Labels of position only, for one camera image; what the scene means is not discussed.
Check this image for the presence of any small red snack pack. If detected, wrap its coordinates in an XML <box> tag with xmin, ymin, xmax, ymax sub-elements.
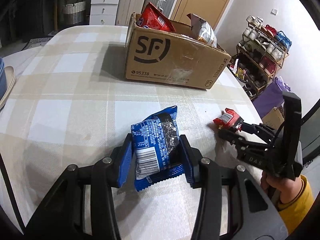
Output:
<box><xmin>213</xmin><ymin>108</ymin><xmax>244</xmax><ymax>132</ymax></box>

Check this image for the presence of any blue cookie pack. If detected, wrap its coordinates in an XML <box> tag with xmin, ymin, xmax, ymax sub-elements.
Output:
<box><xmin>131</xmin><ymin>106</ymin><xmax>184</xmax><ymax>192</ymax></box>

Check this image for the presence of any white red noodle snack bag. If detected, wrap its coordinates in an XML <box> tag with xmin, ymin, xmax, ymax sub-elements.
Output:
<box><xmin>187</xmin><ymin>14</ymin><xmax>217</xmax><ymax>48</ymax></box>

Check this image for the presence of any red puffed snack bag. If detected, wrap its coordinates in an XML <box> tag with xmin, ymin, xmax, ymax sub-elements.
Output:
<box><xmin>136</xmin><ymin>2</ymin><xmax>176</xmax><ymax>33</ymax></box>

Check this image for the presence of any yellow sleeve forearm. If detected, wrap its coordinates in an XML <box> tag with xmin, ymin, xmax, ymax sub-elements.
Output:
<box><xmin>276</xmin><ymin>175</ymin><xmax>313</xmax><ymax>235</ymax></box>

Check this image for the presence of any person's right hand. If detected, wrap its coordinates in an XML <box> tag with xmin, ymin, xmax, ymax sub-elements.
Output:
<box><xmin>260</xmin><ymin>171</ymin><xmax>302</xmax><ymax>204</ymax></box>

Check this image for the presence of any small cardboard box on floor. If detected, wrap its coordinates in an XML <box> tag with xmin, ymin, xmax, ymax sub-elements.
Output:
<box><xmin>262</xmin><ymin>107</ymin><xmax>284</xmax><ymax>129</ymax></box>

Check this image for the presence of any purple bag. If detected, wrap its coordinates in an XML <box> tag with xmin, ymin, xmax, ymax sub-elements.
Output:
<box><xmin>253</xmin><ymin>77</ymin><xmax>291</xmax><ymax>119</ymax></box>

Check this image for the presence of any shoe rack with shoes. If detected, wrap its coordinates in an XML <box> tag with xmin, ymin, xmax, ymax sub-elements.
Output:
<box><xmin>229</xmin><ymin>15</ymin><xmax>292</xmax><ymax>101</ymax></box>

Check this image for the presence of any checkered tablecloth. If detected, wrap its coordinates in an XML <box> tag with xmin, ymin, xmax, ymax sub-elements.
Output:
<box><xmin>1</xmin><ymin>25</ymin><xmax>261</xmax><ymax>223</ymax></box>

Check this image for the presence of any SF cardboard box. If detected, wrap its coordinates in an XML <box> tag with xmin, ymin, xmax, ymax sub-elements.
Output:
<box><xmin>125</xmin><ymin>13</ymin><xmax>231</xmax><ymax>89</ymax></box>

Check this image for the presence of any blue bowls stack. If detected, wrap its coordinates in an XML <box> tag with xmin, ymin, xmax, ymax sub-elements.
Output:
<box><xmin>0</xmin><ymin>58</ymin><xmax>7</xmax><ymax>99</ymax></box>

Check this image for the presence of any beige plate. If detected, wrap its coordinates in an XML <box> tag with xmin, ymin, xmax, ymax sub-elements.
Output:
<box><xmin>1</xmin><ymin>66</ymin><xmax>16</xmax><ymax>109</ymax></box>

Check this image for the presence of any woven laundry basket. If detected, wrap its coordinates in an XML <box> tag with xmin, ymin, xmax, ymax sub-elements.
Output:
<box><xmin>62</xmin><ymin>0</ymin><xmax>86</xmax><ymax>25</ymax></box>

